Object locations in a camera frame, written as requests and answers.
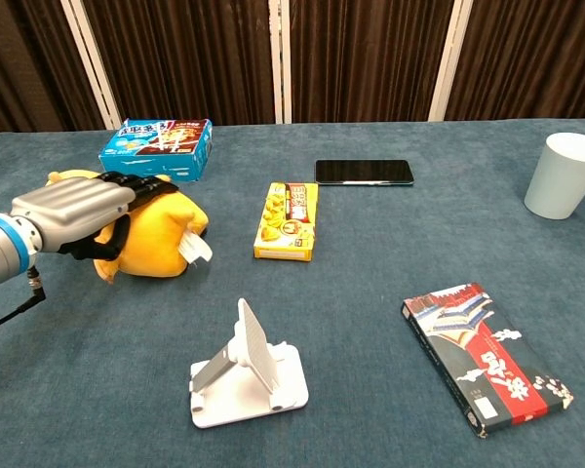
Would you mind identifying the blue cookie box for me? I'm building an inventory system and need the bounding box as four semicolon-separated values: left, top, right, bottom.
97;118;214;183

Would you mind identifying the red black printed box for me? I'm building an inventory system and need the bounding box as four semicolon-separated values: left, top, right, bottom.
401;282;575;439

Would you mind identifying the white folding phone stand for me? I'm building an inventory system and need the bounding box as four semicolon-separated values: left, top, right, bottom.
188;297;310;430

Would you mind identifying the light blue cup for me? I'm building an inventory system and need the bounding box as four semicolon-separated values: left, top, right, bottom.
524;132;585;220

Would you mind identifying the blue table cloth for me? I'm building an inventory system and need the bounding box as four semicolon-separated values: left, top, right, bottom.
0;115;585;468

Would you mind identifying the dark curtain partition panel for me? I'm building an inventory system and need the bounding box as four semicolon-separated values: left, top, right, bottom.
428;0;585;122
0;0;123;137
270;0;474;124
60;0;293;131

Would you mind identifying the yellow plush duck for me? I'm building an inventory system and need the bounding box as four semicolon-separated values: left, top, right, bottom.
46;169;214;286

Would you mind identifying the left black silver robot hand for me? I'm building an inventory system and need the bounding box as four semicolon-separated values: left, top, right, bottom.
10;170;180;262

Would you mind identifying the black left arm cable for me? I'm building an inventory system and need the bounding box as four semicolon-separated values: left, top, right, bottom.
0;265;48;336

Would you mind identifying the black smartphone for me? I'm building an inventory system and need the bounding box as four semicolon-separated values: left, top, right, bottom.
314;159;415;187

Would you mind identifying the yellow snack box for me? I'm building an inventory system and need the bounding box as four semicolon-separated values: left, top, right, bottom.
253;181;320;263

